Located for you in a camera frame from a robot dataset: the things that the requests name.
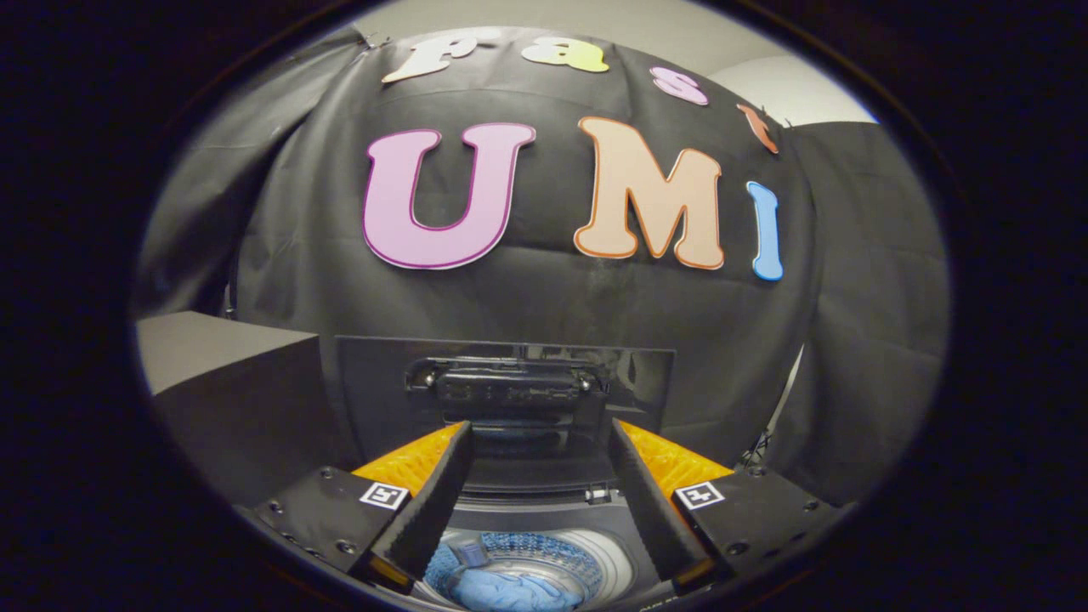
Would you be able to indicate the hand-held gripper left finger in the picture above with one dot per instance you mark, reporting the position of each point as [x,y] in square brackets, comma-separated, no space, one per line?
[433,510]

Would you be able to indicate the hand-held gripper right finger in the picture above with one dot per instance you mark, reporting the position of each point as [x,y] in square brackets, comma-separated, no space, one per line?
[650,510]

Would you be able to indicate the white and dark cabinet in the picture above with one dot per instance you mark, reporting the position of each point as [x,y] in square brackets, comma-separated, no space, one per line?
[229,399]

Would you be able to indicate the light blue garment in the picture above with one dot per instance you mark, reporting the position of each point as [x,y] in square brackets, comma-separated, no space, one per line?
[510,591]

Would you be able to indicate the black backdrop cloth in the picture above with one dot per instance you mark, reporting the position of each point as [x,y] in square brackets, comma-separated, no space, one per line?
[552,297]

